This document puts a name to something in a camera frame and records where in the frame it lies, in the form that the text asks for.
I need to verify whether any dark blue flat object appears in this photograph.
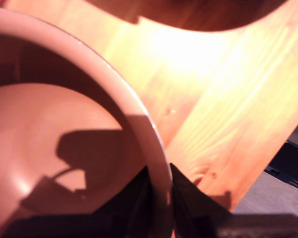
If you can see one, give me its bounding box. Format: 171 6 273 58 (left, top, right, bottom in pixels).
264 140 298 193

